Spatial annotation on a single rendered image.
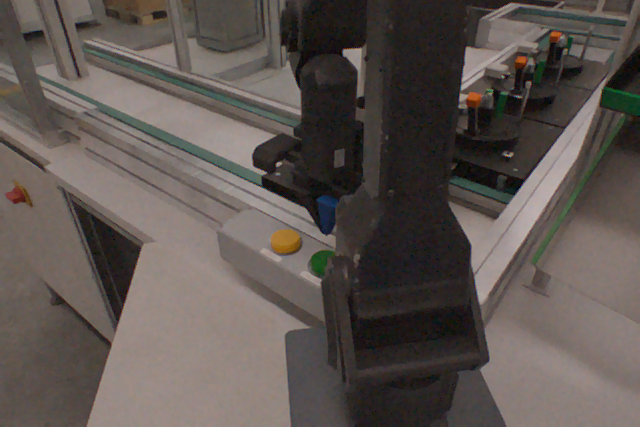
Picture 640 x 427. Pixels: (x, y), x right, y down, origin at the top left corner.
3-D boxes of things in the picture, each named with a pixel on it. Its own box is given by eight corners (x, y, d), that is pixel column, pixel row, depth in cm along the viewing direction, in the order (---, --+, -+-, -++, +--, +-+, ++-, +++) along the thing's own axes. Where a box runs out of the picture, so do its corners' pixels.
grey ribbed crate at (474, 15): (529, 66, 226) (542, 17, 213) (416, 44, 258) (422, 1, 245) (553, 46, 254) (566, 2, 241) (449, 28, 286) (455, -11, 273)
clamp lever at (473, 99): (475, 133, 82) (476, 101, 76) (464, 130, 83) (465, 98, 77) (483, 120, 83) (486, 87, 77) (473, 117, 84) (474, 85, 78)
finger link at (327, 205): (337, 209, 47) (368, 185, 51) (310, 197, 49) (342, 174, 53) (336, 258, 51) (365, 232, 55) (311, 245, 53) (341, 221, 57)
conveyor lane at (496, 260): (472, 348, 60) (487, 295, 54) (283, 245, 77) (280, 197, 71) (633, 82, 140) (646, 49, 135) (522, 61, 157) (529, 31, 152)
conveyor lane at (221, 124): (445, 323, 63) (457, 270, 58) (111, 145, 106) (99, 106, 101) (514, 223, 82) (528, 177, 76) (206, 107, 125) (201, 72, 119)
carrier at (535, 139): (520, 189, 75) (541, 120, 68) (392, 147, 87) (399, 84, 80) (560, 136, 90) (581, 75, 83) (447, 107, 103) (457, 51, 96)
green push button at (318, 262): (328, 286, 56) (329, 274, 55) (304, 272, 58) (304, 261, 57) (347, 268, 59) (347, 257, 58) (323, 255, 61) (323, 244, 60)
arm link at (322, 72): (371, 61, 39) (348, 33, 47) (306, 64, 38) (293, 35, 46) (366, 133, 43) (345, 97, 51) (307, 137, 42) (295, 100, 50)
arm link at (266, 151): (391, 153, 40) (424, 129, 44) (243, 102, 49) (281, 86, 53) (384, 227, 44) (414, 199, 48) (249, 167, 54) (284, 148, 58)
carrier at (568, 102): (561, 136, 91) (582, 75, 84) (448, 106, 103) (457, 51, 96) (589, 99, 106) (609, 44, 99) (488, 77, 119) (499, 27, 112)
